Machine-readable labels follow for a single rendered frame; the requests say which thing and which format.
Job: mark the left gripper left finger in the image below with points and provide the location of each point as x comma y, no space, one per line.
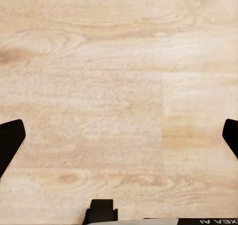
12,135

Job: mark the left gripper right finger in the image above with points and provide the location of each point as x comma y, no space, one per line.
230,135

